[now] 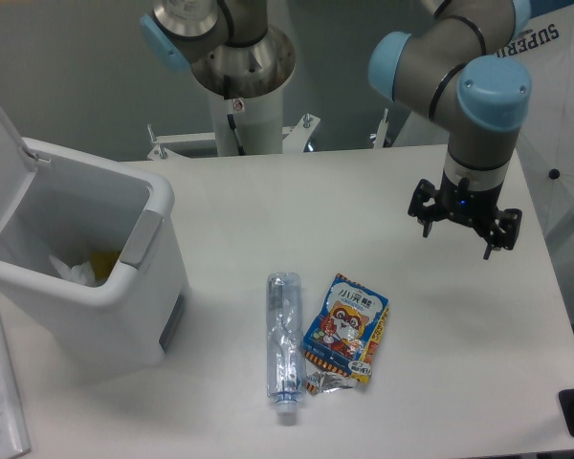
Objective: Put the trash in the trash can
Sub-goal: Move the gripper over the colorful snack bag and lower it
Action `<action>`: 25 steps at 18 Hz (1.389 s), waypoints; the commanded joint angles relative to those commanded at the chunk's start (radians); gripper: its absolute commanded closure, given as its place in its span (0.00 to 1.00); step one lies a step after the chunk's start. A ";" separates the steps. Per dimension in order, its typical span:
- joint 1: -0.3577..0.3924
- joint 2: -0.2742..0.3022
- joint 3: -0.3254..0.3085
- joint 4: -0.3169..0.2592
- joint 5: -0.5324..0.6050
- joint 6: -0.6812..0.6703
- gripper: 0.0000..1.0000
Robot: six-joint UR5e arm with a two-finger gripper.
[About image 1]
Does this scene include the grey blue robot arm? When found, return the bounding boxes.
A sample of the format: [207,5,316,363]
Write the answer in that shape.
[140,1,532,251]

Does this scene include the white metal base frame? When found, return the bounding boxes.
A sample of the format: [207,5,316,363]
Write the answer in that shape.
[147,113,320,161]

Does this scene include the white trash can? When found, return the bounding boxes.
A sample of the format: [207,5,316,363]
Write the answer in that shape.
[0,106,188,371]

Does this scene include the clear plastic bottle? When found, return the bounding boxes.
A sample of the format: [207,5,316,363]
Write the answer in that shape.
[266,273,306,426]

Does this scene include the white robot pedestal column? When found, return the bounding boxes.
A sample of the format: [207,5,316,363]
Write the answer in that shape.
[208,89,283,148]

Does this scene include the black cable on pedestal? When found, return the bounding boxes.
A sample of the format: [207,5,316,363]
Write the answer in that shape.
[223,75,246,156]

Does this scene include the white crumpled trash in bin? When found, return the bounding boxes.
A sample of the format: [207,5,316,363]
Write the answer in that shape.
[49,254,98,287]

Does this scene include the blue orange snack bag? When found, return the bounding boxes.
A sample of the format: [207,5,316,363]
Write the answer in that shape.
[301,273,389,395]

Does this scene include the white umbrella with text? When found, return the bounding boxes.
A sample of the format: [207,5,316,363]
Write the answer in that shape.
[392,4,574,259]

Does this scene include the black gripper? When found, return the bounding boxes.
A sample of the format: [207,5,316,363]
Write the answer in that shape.
[408,171,522,259]

